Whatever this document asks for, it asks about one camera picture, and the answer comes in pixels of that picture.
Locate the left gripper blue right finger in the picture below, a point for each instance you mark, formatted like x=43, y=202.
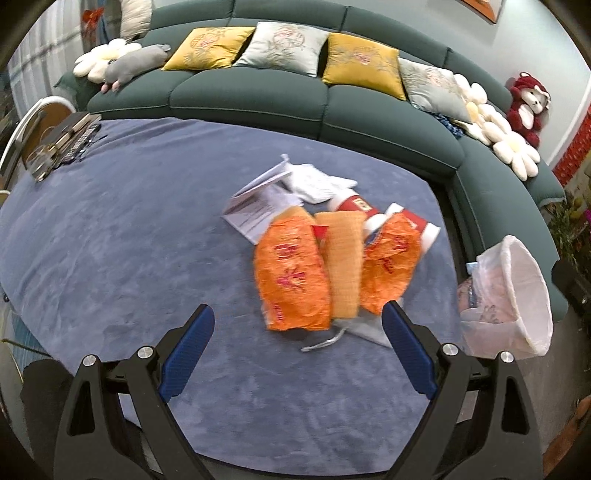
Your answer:
x=415, y=346

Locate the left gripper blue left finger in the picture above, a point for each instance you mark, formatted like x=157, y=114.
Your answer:
x=180, y=349

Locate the grey drawstring pouch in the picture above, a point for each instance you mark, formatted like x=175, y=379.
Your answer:
x=366, y=326

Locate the orange plastic bag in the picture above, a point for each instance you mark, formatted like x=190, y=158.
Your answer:
x=389, y=263
x=290, y=274

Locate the yellow foam net sleeve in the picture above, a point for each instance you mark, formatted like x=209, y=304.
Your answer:
x=343, y=255

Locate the white paper leaflet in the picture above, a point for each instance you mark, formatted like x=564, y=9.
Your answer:
x=251, y=210

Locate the red paper cup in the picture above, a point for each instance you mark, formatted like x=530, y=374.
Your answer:
x=347, y=199
x=428, y=231

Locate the white paper towel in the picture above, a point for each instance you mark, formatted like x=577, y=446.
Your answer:
x=312, y=185

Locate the red envelope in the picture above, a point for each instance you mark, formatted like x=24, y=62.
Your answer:
x=320, y=232

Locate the trash bin with white liner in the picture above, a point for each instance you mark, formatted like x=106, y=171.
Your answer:
x=504, y=304

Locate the potted flower plants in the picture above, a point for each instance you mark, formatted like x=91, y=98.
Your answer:
x=570, y=230

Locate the right white flower cushion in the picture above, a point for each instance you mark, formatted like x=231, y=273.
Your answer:
x=492, y=129

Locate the white flower cushion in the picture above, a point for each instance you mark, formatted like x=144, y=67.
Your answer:
x=492, y=129
x=92, y=65

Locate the red monkey plush toy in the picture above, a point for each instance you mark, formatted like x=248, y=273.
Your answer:
x=529, y=109

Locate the blue patterned cloth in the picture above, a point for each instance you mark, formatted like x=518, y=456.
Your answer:
x=457, y=131

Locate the right pale embroidered cushion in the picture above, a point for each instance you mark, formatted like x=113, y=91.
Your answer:
x=433, y=90

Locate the pale embroidered cushion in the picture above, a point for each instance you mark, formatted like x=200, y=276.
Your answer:
x=433, y=90
x=283, y=46

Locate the white chair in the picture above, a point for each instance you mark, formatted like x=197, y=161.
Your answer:
x=38, y=121

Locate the right framed picture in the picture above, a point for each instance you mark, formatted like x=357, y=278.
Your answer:
x=489, y=9

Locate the grey plush toy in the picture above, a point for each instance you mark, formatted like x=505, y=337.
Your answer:
x=121, y=71

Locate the left white flower cushion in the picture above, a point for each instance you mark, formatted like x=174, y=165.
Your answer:
x=92, y=65

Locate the green sectional sofa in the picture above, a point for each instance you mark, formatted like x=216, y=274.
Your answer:
x=489, y=201

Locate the right yellow cushion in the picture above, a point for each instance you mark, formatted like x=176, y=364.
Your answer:
x=356, y=61

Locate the yellow cushion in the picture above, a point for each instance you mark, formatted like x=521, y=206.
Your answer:
x=356, y=61
x=209, y=48

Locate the left yellow cushion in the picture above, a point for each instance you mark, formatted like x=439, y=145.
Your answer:
x=209, y=48

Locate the left pale embroidered cushion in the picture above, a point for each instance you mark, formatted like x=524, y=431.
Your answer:
x=283, y=46

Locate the red wall decoration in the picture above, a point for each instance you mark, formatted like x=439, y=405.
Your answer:
x=575, y=154

